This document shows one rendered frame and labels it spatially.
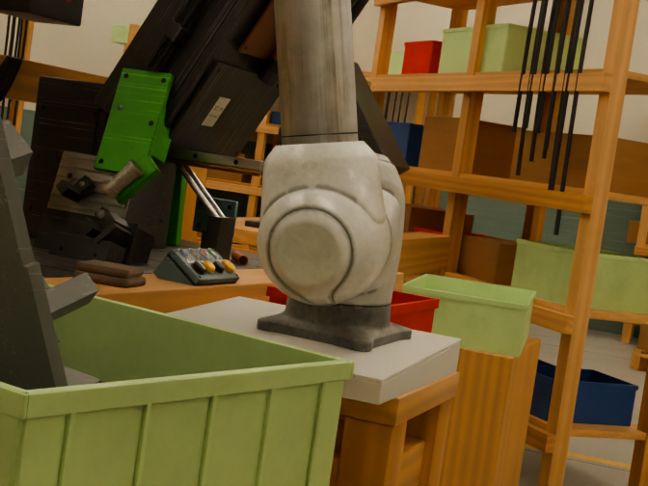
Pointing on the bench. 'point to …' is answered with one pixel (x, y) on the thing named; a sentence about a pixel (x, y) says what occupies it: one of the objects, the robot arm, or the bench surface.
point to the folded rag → (111, 273)
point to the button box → (176, 270)
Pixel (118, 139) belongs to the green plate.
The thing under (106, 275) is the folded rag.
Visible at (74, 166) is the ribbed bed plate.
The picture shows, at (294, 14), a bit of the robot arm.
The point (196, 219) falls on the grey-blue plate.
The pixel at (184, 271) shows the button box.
